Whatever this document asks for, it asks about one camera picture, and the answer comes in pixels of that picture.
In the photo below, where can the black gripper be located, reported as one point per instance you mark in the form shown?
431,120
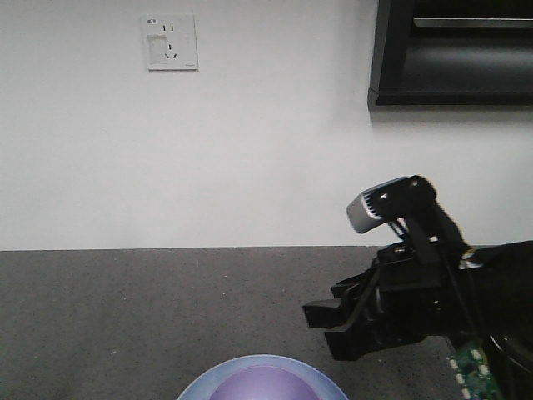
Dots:
402,298

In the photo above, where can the purple plastic bowl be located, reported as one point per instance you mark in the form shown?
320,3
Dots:
264,382

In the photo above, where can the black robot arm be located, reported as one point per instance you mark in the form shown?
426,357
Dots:
481,303

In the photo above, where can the light blue plastic plate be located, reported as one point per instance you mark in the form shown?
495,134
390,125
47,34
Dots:
204,385

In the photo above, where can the green circuit board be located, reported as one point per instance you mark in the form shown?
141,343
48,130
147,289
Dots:
471,370

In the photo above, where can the black range hood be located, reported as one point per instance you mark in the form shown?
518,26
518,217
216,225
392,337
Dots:
452,53

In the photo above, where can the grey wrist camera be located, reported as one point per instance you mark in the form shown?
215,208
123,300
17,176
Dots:
388,201

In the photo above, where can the white wall power socket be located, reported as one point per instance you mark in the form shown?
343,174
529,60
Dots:
169,42

